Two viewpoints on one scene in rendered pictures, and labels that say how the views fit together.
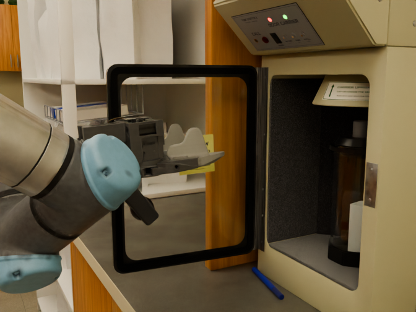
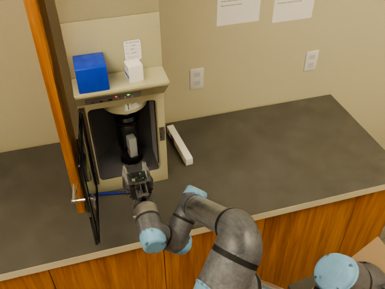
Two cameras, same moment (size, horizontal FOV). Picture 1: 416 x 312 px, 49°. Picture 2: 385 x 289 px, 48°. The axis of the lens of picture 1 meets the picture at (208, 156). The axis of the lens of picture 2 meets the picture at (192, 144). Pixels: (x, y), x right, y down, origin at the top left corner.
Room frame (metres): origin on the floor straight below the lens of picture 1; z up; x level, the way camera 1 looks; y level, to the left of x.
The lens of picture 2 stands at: (0.30, 1.05, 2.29)
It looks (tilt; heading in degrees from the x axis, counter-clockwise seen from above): 40 degrees down; 282
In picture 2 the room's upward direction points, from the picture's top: straight up
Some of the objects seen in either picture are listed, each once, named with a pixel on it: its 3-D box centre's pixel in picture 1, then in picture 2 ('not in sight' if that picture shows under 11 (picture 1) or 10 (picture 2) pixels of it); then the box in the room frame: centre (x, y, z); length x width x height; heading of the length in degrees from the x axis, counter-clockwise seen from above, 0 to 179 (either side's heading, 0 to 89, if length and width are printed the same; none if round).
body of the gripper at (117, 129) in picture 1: (122, 151); (141, 191); (0.67, 0.13, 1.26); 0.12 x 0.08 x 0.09; 118
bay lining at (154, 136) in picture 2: (358, 166); (121, 123); (0.89, -0.29, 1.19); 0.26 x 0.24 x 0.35; 28
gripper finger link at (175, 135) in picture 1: (177, 141); (125, 172); (0.75, 0.05, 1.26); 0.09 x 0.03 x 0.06; 132
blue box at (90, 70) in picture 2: not in sight; (91, 73); (0.88, -0.09, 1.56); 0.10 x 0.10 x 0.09; 28
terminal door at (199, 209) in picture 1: (187, 167); (88, 179); (0.90, 0.04, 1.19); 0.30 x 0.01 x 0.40; 112
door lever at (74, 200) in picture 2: not in sight; (79, 192); (0.90, 0.12, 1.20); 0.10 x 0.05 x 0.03; 112
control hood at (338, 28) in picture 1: (288, 20); (121, 92); (0.80, -0.14, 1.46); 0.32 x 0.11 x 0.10; 28
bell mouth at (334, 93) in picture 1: (361, 89); (123, 95); (0.86, -0.28, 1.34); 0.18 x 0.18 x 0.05
